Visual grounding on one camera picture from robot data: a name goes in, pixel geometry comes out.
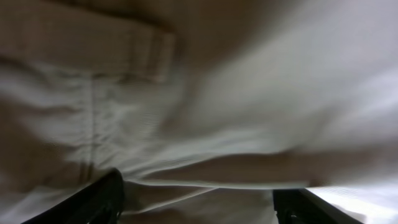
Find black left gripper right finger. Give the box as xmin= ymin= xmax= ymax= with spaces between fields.
xmin=272 ymin=189 xmax=362 ymax=224

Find beige khaki shorts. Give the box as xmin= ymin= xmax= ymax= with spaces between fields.
xmin=1 ymin=0 xmax=397 ymax=223

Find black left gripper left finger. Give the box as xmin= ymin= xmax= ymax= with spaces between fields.
xmin=22 ymin=169 xmax=125 ymax=224

